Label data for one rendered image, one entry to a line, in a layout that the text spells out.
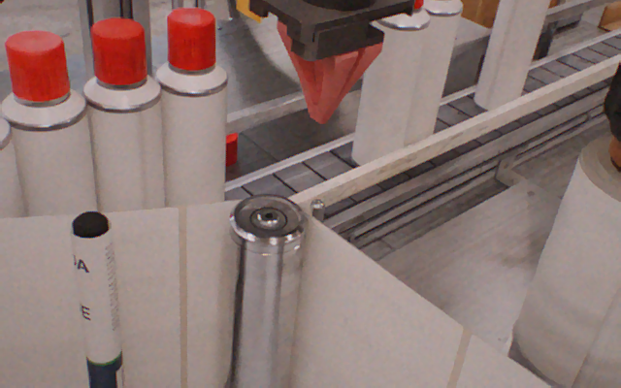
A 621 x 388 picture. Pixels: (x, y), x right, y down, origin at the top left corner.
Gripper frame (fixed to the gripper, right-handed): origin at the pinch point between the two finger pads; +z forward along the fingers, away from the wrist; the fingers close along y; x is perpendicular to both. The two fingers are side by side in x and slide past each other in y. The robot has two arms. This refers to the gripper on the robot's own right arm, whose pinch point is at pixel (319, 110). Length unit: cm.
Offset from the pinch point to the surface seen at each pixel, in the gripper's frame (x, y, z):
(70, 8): 253, 88, 102
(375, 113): 5.0, 12.4, 6.5
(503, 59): 5.9, 33.4, 6.3
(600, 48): 9, 63, 13
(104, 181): 5.0, -15.3, 3.9
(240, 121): 9.3, -0.5, 5.7
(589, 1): 10, 57, 5
